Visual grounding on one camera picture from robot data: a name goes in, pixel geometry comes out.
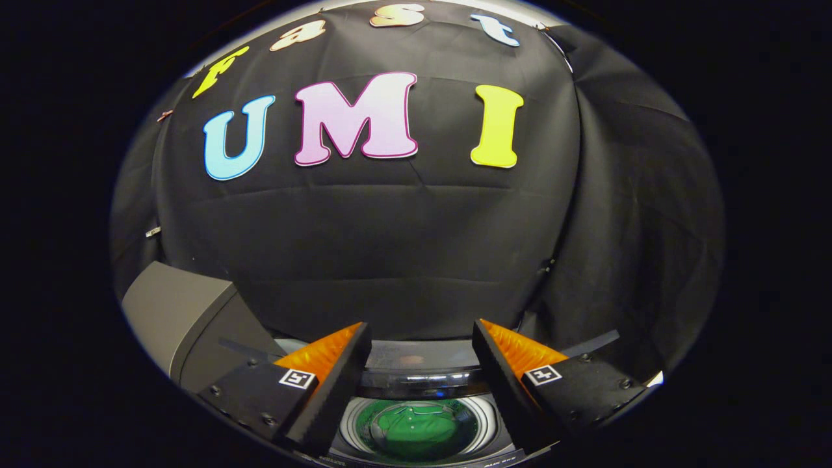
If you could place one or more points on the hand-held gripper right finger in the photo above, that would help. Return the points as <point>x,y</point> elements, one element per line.
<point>504,390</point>

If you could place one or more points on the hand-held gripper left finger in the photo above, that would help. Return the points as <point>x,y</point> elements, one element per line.
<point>338,390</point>

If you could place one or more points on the green polo shirt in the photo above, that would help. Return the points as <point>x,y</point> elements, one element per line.
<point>416,432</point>

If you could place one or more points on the grey cabinet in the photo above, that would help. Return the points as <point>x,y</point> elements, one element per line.
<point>175,312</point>

